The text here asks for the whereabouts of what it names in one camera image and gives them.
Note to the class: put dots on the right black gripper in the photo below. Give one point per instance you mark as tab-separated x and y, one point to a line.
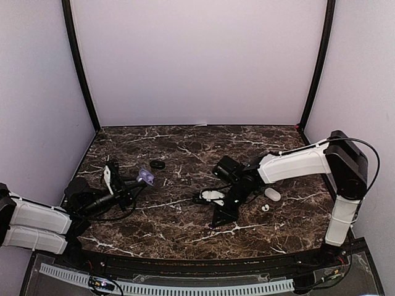
229	216

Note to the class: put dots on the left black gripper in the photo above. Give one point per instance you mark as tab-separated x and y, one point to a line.
121	191

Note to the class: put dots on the purple charging case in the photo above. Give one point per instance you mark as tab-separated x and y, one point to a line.
145	176

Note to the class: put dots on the black earbud charging case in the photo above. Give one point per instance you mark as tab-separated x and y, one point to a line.
157	164

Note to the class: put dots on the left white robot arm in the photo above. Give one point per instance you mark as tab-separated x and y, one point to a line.
36	226

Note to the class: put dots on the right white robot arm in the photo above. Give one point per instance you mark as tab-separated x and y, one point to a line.
338	157

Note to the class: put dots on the white charging case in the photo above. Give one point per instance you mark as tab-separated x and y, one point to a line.
272	194

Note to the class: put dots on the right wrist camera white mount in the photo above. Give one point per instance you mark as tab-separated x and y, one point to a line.
208	196

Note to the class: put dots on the white slotted cable duct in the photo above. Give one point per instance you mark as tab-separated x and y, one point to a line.
161	285

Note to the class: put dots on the right black frame post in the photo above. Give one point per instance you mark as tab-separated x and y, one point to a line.
319	65

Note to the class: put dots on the black frame post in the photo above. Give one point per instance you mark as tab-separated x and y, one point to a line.
78	63
319	65

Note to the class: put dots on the left black frame post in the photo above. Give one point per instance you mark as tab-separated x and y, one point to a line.
78	63

